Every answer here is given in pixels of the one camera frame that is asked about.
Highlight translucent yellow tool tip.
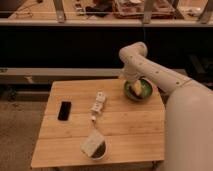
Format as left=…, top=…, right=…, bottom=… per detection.
left=133, top=82, right=142, bottom=97

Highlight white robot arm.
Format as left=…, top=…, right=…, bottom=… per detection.
left=119, top=42, right=213, bottom=171

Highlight green bowl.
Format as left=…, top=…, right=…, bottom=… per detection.
left=124, top=79, right=153, bottom=101

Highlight wooden table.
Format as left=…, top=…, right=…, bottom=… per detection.
left=30, top=78, right=168, bottom=169

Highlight white bowl dark contents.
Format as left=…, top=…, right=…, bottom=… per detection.
left=90, top=141, right=107, bottom=160

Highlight black smartphone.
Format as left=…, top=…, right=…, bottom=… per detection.
left=58, top=102, right=72, bottom=121

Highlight cluttered tray on shelf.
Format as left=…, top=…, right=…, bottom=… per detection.
left=112, top=0, right=175, bottom=18

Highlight metal shelf rail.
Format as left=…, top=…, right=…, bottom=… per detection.
left=0, top=68, right=122, bottom=77

